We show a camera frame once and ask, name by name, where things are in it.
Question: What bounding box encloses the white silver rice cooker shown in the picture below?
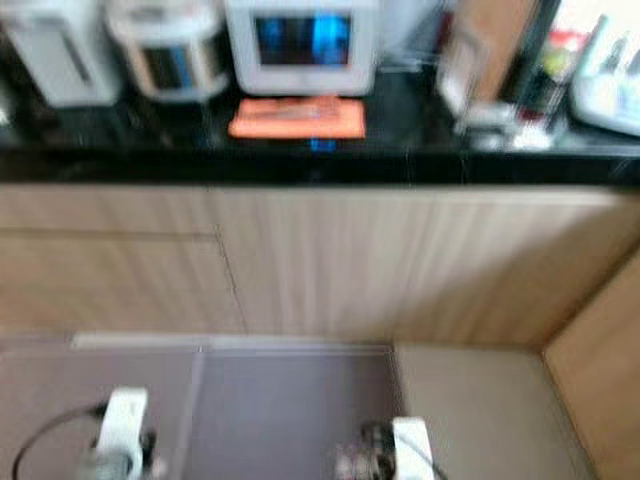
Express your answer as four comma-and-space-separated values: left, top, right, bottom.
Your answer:
105, 0, 229, 103

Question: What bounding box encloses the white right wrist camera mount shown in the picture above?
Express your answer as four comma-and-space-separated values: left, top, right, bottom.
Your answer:
390, 417, 436, 480

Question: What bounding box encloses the stainless steel square canister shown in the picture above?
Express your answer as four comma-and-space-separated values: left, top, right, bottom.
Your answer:
438, 25, 501, 119

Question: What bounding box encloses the wooden cutting board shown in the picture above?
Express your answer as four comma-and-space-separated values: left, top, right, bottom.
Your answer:
455, 0, 541, 101

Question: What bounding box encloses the white electric water boiler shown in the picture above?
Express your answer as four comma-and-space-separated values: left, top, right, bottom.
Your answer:
5, 0, 123, 109

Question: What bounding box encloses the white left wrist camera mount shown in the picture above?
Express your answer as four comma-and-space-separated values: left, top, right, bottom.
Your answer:
95, 387, 151, 479

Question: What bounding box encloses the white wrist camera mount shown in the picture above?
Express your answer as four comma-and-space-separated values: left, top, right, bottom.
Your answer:
390, 417, 436, 480
95, 387, 151, 479

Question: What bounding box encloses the stainless steel plate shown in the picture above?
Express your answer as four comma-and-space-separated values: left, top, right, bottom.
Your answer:
455, 100, 556, 151

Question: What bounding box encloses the white plinth strip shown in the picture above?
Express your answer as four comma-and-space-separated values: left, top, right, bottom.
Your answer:
70, 332, 207, 350

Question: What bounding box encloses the orange cloth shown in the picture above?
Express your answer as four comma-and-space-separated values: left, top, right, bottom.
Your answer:
228, 95, 367, 141

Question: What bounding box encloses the deep wood drawer front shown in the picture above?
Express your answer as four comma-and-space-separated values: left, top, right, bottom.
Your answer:
0, 235, 246, 336

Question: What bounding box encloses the black and white bottle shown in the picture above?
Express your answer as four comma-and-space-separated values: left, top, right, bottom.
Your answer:
510, 0, 586, 121

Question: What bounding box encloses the white boxy appliance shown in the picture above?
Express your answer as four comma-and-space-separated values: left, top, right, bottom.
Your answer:
568, 15, 640, 139

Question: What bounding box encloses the grey floor mat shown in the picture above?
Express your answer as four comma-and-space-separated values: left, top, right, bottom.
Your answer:
196, 345, 406, 480
0, 345, 203, 480

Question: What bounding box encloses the light wood base cabinet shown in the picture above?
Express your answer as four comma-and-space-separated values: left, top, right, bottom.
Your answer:
0, 183, 640, 351

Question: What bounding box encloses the light wood side panel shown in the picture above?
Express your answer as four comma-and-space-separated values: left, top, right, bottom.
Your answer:
543, 275, 640, 480

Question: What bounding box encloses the white appliance blue screen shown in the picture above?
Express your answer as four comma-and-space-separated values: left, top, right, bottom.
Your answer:
225, 0, 381, 98

